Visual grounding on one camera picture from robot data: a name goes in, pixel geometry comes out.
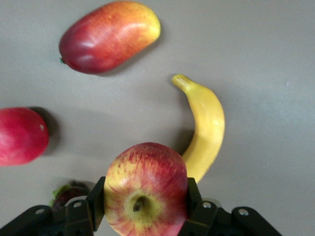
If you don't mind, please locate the red yellow striped apple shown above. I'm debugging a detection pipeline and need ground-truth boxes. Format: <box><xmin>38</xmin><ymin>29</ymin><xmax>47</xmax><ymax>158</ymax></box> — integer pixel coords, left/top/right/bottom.
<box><xmin>103</xmin><ymin>142</ymin><xmax>189</xmax><ymax>236</ymax></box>

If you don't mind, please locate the yellow banana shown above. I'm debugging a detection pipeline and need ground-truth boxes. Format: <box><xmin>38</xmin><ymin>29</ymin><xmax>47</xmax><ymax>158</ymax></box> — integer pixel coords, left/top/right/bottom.
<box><xmin>171</xmin><ymin>74</ymin><xmax>226</xmax><ymax>185</ymax></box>

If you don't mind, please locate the red yellow mango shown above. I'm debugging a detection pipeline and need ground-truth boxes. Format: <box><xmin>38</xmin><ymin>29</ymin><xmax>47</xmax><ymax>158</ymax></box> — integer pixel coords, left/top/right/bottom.
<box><xmin>59</xmin><ymin>0</ymin><xmax>162</xmax><ymax>75</ymax></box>

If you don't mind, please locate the plain red round fruit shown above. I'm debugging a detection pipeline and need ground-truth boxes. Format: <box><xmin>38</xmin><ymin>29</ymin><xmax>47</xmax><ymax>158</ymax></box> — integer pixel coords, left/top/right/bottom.
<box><xmin>0</xmin><ymin>107</ymin><xmax>50</xmax><ymax>167</ymax></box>

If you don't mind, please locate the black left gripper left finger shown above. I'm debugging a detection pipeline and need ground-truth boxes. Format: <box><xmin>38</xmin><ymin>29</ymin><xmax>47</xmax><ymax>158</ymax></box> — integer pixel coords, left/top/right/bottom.
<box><xmin>0</xmin><ymin>176</ymin><xmax>107</xmax><ymax>236</ymax></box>

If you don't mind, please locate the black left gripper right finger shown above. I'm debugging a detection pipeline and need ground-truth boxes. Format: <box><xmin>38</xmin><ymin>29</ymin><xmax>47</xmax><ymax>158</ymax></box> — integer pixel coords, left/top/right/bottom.
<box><xmin>179</xmin><ymin>177</ymin><xmax>284</xmax><ymax>236</ymax></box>

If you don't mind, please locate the dark purple plum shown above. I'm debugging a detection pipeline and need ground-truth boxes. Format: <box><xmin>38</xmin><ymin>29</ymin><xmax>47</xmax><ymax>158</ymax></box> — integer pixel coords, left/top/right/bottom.
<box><xmin>50</xmin><ymin>180</ymin><xmax>92</xmax><ymax>212</ymax></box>

